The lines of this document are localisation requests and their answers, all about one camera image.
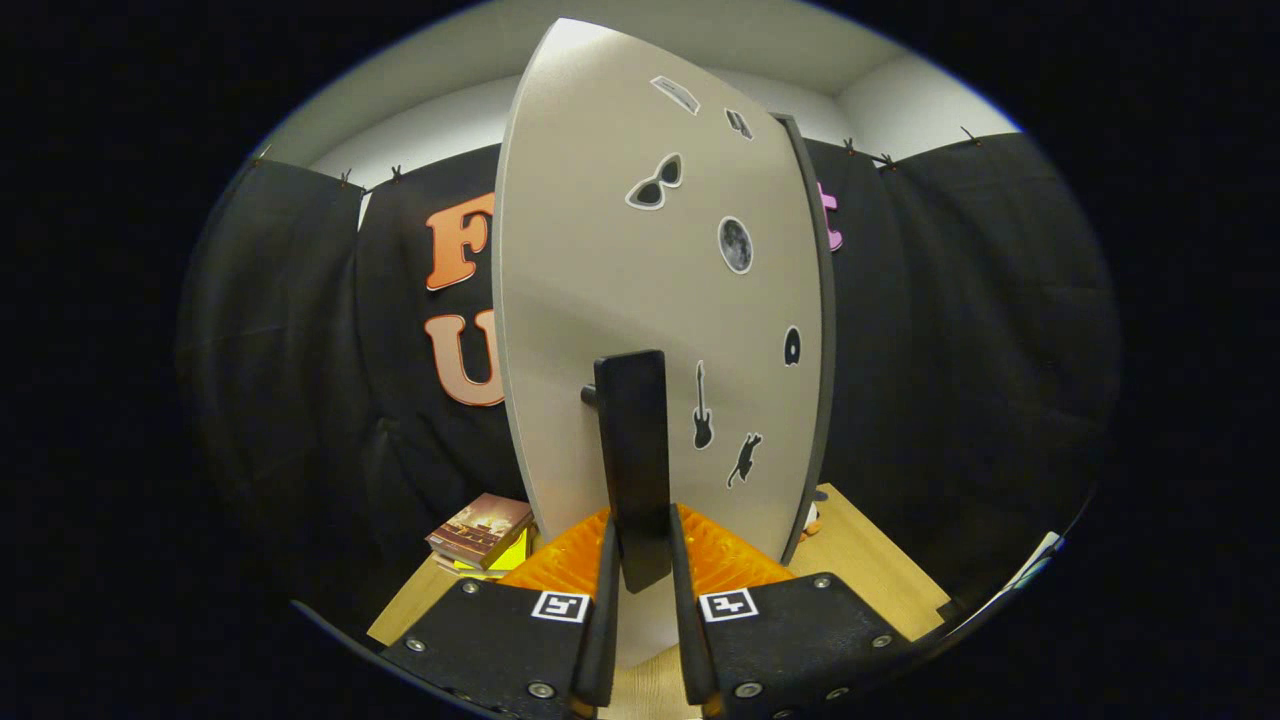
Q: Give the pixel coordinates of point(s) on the dark grey shoe cabinet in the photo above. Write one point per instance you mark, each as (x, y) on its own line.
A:
(828, 330)

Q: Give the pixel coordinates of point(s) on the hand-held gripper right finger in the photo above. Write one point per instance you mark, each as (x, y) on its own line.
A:
(683, 620)

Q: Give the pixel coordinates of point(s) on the brown cover book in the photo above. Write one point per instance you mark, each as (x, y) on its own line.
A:
(482, 525)

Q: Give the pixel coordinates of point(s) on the yellow book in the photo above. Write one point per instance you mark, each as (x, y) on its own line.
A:
(512, 553)

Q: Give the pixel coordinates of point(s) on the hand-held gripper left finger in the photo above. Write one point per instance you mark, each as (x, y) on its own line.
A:
(603, 620)

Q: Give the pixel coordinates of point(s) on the penguin plush toy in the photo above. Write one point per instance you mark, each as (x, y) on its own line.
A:
(813, 517)

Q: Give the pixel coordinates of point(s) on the black backdrop cloth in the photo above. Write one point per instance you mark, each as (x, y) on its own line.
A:
(960, 350)

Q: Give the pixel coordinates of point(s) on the beige shoe cabinet door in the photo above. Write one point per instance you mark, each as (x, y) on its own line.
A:
(600, 250)

